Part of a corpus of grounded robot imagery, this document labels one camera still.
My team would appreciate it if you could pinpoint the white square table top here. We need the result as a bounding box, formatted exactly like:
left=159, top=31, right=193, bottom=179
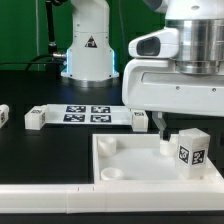
left=92, top=134, right=222, bottom=183

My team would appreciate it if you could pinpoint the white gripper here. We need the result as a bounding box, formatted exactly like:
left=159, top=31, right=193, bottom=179
left=122, top=59, right=224, bottom=140

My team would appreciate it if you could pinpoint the black cable with connector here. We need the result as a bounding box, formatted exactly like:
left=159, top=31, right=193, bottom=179
left=0, top=0, right=68, bottom=72

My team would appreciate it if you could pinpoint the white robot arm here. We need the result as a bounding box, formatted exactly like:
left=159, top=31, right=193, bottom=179
left=50, top=0, right=224, bottom=119

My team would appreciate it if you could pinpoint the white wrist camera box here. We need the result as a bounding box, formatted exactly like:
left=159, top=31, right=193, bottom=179
left=128, top=27, right=180, bottom=59

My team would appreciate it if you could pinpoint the white L-shaped obstacle fence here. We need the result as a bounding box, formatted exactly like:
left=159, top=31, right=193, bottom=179
left=0, top=183, right=224, bottom=214

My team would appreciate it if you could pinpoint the white base tag plate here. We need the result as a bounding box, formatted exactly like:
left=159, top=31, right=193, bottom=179
left=46, top=104, right=131, bottom=125

